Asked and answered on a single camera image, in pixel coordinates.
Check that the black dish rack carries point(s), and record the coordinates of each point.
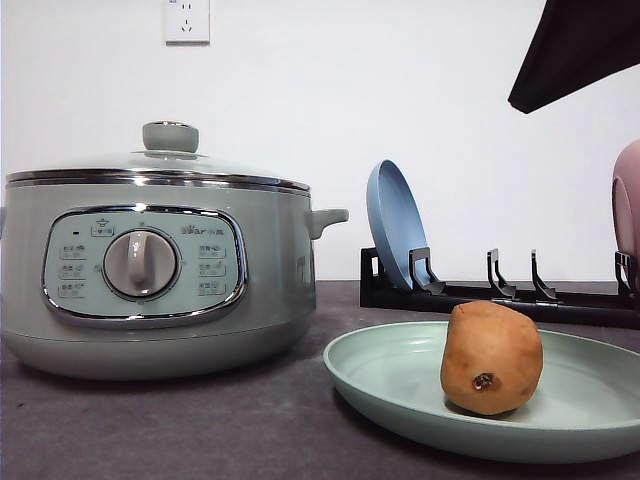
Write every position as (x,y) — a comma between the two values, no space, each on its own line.
(612,308)

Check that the grey table mat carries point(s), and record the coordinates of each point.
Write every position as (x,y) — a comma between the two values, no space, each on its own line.
(280,420)

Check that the white wall socket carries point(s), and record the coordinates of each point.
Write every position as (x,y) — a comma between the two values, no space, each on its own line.
(188,23)

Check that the blue plate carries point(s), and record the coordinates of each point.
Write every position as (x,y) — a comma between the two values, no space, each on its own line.
(396,223)

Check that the pink plate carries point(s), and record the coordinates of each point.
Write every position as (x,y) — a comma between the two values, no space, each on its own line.
(625,207)

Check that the green electric steamer pot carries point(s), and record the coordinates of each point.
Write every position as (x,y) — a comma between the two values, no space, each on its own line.
(158,279)

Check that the brown potato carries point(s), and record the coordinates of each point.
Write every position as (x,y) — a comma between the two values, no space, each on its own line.
(492,357)

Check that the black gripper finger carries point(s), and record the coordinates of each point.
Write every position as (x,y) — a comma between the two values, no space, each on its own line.
(578,43)

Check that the green plate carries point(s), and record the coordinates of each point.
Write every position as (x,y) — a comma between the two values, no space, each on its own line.
(387,379)

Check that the glass steamer lid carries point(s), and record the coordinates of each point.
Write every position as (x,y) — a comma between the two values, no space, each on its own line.
(168,157)

